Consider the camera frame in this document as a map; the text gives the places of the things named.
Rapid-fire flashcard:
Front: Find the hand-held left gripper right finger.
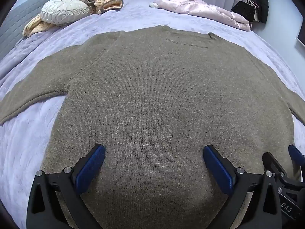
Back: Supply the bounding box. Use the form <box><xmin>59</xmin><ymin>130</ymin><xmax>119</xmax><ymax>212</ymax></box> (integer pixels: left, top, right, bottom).
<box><xmin>202</xmin><ymin>145</ymin><xmax>283</xmax><ymax>229</ymax></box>

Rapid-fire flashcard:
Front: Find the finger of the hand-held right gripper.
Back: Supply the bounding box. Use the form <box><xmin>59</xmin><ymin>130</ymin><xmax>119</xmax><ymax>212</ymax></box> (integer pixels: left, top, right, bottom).
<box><xmin>262</xmin><ymin>152</ymin><xmax>289</xmax><ymax>179</ymax></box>
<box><xmin>288</xmin><ymin>145</ymin><xmax>305</xmax><ymax>170</ymax></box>

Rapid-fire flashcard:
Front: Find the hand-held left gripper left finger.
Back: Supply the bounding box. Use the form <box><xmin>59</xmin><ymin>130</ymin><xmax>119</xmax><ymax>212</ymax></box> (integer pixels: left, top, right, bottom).
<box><xmin>27</xmin><ymin>144</ymin><xmax>106</xmax><ymax>229</ymax></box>

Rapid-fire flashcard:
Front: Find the olive brown knit sweater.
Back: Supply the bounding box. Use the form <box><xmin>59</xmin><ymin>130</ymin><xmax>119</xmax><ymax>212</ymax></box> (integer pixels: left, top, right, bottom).
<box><xmin>0</xmin><ymin>25</ymin><xmax>305</xmax><ymax>229</ymax></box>

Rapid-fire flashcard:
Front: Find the lilac plush blanket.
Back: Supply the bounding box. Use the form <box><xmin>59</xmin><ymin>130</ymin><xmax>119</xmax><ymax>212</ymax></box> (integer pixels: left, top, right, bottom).
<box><xmin>0</xmin><ymin>0</ymin><xmax>305</xmax><ymax>229</ymax></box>

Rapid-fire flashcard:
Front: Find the round cream pleated pillow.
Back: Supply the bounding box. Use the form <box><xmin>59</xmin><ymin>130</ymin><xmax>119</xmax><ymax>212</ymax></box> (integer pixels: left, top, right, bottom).
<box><xmin>40</xmin><ymin>0</ymin><xmax>92</xmax><ymax>25</ymax></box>

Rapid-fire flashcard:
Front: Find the pink puffer jacket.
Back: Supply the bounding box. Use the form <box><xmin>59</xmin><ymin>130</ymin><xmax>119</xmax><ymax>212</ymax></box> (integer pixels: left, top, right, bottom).
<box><xmin>149</xmin><ymin>0</ymin><xmax>251</xmax><ymax>31</ymax></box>

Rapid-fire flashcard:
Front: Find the beige ribbed garment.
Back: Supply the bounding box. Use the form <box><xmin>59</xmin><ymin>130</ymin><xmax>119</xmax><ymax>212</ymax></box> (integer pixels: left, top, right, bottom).
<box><xmin>22</xmin><ymin>0</ymin><xmax>124</xmax><ymax>37</ymax></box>

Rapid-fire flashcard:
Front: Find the grey quilted headboard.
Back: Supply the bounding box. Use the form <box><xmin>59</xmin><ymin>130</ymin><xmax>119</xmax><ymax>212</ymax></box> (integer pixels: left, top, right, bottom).
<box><xmin>0</xmin><ymin>0</ymin><xmax>70</xmax><ymax>60</ymax></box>

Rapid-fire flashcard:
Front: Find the wall-mounted television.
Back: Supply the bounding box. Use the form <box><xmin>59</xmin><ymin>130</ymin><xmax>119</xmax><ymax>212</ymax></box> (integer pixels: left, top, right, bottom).
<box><xmin>296</xmin><ymin>27</ymin><xmax>305</xmax><ymax>46</ymax></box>

